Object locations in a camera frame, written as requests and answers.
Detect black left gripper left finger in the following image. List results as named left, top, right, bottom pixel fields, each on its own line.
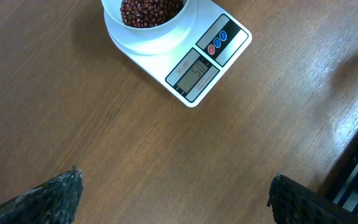
left=0, top=167, right=83, bottom=224

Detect red adzuki beans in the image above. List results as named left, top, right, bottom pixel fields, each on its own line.
left=120, top=0, right=185, bottom=29

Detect white round bowl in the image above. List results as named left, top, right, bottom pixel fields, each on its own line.
left=101, top=0, right=190, bottom=30

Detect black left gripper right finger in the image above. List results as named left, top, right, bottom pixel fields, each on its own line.
left=267, top=174, right=358, bottom=224

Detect white digital kitchen scale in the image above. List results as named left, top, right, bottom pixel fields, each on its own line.
left=104, top=0, right=252, bottom=108

